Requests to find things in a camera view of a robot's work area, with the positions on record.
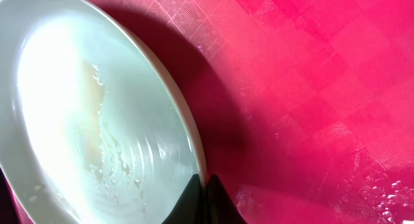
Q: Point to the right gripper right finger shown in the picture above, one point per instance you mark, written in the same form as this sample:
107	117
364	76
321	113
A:
221	209

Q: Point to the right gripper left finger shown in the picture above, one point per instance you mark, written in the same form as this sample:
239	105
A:
189	208

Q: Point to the light blue plate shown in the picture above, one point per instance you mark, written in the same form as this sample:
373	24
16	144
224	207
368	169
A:
93	127

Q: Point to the red plastic tray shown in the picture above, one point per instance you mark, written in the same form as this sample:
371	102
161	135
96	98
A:
305	107

